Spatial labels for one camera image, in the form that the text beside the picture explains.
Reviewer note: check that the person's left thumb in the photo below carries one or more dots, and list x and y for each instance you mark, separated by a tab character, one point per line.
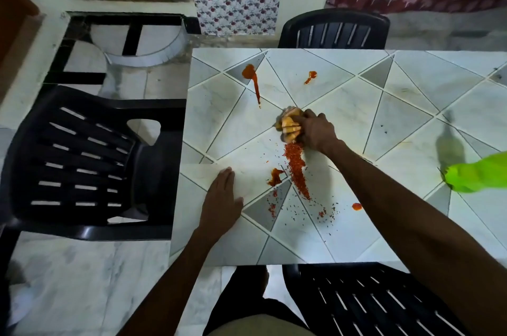
238	205

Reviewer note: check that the person's right fingers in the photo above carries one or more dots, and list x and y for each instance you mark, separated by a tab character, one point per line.
302	123

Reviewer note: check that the pile of red chili flakes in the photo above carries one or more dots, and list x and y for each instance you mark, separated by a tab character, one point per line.
297	169

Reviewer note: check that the tiny red sauce drop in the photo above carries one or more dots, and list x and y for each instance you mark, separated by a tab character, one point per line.
357	206

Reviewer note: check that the person's dark trousers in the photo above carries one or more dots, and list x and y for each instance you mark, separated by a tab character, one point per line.
245	296

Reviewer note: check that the person's right hand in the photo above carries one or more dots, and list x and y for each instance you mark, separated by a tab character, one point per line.
319	133

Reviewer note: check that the white curved band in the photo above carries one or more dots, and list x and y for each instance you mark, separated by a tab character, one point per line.
146	57

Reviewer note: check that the red sauce blob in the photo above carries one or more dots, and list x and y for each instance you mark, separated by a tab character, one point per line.
275	177

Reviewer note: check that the small red sauce splash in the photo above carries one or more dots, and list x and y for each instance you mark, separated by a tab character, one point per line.
310	75

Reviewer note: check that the person's left forearm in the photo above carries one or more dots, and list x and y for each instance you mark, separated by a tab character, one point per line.
170	288

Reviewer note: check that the person's beige shirt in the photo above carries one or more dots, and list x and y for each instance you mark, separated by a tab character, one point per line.
261	327

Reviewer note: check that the yellow cleaning sponge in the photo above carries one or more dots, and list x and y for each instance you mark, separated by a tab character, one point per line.
288	125

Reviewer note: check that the black slatted plastic armchair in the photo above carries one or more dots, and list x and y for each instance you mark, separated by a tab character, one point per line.
79	165

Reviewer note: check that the black plastic chair curved back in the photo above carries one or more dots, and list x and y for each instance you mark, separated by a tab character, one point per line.
334	30

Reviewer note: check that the black metal frame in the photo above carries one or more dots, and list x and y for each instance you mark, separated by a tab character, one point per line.
132	36

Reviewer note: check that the long red sauce streak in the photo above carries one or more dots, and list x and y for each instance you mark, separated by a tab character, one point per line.
251	75

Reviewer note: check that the green plastic bottle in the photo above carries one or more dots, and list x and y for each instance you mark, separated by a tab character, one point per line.
479	173

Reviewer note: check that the black plastic chair slatted seat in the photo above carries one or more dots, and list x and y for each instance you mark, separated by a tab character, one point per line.
368	300

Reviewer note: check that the person's left hand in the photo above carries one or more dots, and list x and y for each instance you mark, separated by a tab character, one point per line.
218	213

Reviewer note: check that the person's right forearm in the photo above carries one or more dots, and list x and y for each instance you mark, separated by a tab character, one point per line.
416	232

